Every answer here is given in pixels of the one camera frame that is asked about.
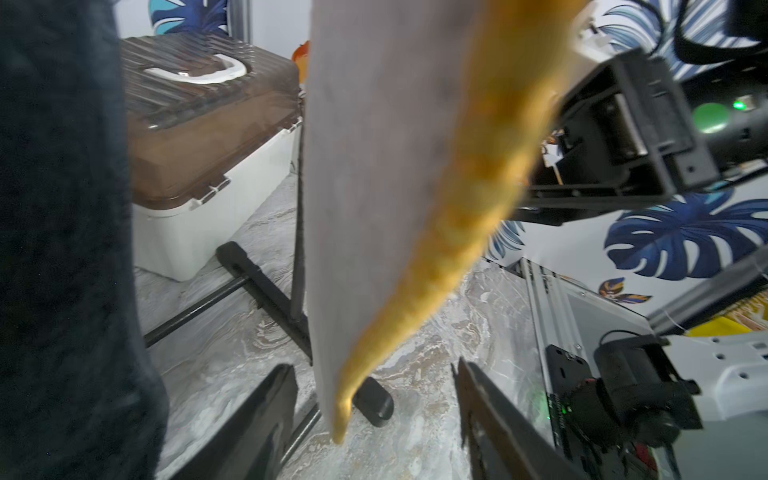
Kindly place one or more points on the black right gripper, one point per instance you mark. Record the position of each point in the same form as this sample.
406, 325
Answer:
631, 136

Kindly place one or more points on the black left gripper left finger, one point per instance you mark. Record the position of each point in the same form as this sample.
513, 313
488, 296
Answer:
251, 443

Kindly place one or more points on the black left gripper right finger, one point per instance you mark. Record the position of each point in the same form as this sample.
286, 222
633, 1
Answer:
502, 444

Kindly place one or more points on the dark grey shoe insole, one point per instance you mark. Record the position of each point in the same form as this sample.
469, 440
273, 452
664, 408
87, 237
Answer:
80, 397

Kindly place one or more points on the orange shoe insole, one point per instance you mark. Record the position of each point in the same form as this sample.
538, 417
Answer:
423, 120

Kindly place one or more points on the black garment rack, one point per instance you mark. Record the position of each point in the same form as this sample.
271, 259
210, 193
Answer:
372, 399

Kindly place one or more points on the brown lid storage box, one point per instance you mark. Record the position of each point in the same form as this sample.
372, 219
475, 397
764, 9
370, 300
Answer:
213, 129

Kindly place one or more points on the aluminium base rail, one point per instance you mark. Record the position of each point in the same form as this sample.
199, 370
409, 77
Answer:
570, 322

